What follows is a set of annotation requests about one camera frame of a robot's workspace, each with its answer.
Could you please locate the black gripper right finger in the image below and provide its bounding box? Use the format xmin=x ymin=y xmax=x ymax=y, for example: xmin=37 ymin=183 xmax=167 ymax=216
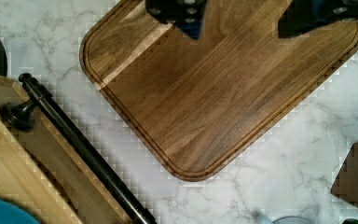
xmin=278 ymin=0 xmax=358 ymax=38

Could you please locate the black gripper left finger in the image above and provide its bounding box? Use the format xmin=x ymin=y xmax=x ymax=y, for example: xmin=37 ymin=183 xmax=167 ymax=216
xmin=145 ymin=0 xmax=207 ymax=40

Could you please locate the black drawer handle bar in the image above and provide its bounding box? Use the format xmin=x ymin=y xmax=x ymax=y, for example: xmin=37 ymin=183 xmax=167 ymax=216
xmin=0 ymin=73 xmax=158 ymax=224

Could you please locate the light wooden drawer cabinet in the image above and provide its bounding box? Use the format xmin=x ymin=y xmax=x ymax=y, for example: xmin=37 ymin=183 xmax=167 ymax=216
xmin=0 ymin=76 xmax=132 ymax=224

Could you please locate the brown wooden cutting board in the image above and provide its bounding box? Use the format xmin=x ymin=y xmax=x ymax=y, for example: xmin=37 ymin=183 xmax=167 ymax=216
xmin=80 ymin=0 xmax=358 ymax=181

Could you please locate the light blue mug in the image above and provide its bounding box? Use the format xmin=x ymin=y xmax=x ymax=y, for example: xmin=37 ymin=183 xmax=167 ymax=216
xmin=255 ymin=212 xmax=314 ymax=224

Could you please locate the green mug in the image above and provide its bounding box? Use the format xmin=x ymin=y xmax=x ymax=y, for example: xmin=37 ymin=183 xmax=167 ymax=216
xmin=342 ymin=218 xmax=358 ymax=224

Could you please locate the blue round plate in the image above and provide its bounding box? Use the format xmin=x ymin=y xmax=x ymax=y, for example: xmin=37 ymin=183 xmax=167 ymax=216
xmin=0 ymin=200 xmax=40 ymax=224

